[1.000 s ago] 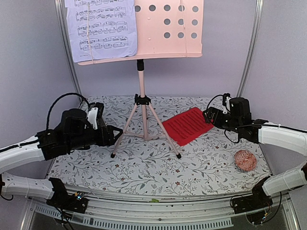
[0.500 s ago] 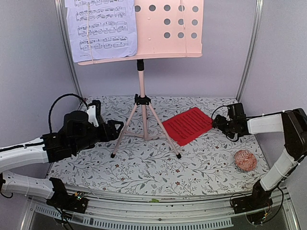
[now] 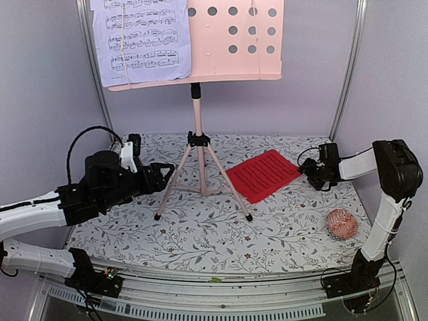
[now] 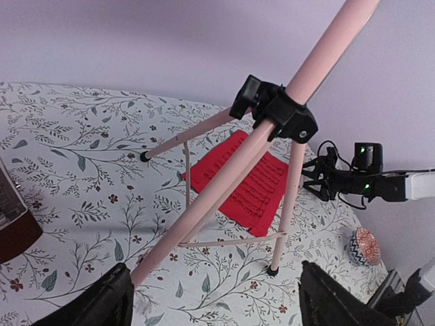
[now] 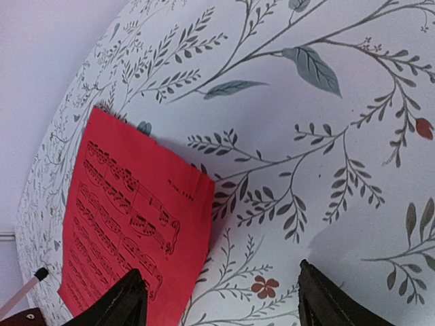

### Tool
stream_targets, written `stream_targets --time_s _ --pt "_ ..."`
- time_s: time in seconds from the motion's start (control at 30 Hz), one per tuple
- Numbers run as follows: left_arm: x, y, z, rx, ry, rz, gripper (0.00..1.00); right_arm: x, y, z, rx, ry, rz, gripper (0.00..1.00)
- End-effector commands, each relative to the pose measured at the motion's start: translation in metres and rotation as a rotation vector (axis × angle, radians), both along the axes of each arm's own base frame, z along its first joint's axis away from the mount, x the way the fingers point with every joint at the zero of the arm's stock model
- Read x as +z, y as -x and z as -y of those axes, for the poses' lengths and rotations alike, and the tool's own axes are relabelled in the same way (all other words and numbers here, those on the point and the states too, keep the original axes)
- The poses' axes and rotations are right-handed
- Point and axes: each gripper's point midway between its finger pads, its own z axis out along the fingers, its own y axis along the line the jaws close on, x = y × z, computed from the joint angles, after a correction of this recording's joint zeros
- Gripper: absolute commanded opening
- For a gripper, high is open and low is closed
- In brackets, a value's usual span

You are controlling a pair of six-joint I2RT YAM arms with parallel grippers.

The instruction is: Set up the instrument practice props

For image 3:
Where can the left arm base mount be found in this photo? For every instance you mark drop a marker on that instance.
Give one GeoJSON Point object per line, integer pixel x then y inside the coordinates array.
{"type": "Point", "coordinates": [105, 283]}

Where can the floral table mat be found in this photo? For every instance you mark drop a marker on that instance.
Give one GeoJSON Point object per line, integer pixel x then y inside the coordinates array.
{"type": "Point", "coordinates": [285, 232]}

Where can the right metal frame post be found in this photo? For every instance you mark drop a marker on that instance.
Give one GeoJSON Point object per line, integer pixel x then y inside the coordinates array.
{"type": "Point", "coordinates": [357, 33]}

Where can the red patterned egg shaker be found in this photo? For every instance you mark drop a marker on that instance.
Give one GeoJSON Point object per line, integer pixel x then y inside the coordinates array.
{"type": "Point", "coordinates": [342, 224]}

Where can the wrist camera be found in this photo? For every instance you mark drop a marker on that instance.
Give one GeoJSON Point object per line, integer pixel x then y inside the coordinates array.
{"type": "Point", "coordinates": [130, 152]}
{"type": "Point", "coordinates": [328, 154]}

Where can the purple sheet music page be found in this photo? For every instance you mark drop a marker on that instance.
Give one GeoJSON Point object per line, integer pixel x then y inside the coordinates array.
{"type": "Point", "coordinates": [141, 41]}

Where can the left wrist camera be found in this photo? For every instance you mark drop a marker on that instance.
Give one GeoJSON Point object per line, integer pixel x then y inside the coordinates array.
{"type": "Point", "coordinates": [130, 152]}

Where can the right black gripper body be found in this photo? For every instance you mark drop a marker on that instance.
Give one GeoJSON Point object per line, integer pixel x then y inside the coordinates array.
{"type": "Point", "coordinates": [316, 176]}

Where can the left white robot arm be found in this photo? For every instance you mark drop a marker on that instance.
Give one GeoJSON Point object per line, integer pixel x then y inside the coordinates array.
{"type": "Point", "coordinates": [106, 184]}

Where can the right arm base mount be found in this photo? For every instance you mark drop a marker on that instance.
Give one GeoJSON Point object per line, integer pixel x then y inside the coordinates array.
{"type": "Point", "coordinates": [345, 283]}

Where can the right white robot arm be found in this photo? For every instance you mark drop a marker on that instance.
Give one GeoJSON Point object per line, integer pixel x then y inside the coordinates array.
{"type": "Point", "coordinates": [400, 175]}

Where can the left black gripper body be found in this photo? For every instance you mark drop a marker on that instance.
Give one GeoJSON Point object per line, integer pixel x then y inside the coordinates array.
{"type": "Point", "coordinates": [147, 186]}

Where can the pink music stand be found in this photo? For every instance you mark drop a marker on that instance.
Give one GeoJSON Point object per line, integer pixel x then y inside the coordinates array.
{"type": "Point", "coordinates": [230, 41]}

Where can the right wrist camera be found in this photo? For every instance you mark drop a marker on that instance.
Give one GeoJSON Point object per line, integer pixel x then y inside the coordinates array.
{"type": "Point", "coordinates": [328, 154]}

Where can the aluminium front rail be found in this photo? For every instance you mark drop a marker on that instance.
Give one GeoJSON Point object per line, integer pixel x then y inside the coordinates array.
{"type": "Point", "coordinates": [162, 294]}

